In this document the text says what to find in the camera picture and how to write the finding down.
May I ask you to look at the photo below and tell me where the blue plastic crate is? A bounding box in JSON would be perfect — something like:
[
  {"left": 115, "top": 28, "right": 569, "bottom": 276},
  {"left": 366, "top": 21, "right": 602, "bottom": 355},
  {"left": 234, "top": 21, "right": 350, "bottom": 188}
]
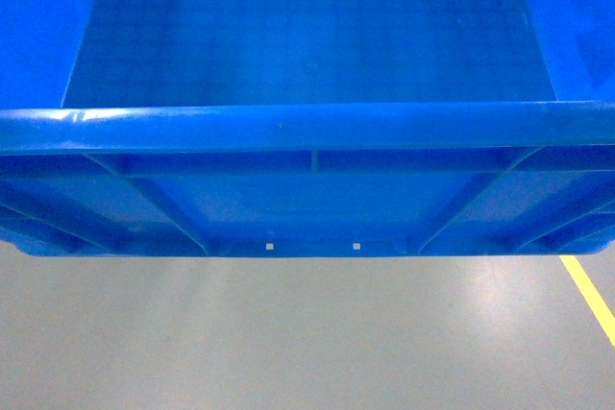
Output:
[{"left": 1, "top": 0, "right": 614, "bottom": 257}]

